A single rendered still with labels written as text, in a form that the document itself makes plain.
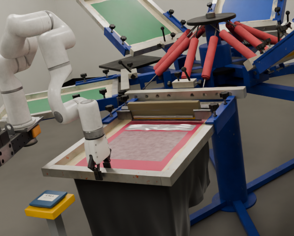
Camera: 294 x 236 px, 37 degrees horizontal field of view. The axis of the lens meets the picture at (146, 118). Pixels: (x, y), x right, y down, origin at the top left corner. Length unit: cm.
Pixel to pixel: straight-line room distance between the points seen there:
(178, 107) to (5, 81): 79
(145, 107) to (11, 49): 73
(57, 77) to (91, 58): 580
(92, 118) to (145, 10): 229
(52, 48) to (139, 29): 197
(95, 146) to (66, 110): 17
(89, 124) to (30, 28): 41
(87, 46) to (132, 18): 380
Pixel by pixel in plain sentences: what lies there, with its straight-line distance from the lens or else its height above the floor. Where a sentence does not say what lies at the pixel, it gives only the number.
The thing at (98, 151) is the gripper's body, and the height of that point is 108.
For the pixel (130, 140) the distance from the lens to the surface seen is 199.
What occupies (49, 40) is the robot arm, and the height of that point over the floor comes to 150.
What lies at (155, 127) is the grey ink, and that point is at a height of 96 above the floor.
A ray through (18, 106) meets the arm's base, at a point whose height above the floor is 123.
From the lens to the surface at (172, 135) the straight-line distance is 196.
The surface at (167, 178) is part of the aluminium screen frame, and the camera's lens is 152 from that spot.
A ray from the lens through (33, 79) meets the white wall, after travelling 697.
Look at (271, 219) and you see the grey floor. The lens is 303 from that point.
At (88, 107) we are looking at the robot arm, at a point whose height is 125.
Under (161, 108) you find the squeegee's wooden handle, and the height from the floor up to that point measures 103.
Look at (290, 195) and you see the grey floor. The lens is 329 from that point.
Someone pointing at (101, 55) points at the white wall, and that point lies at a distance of 727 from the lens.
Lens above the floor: 168
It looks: 19 degrees down
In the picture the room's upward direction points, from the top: 11 degrees counter-clockwise
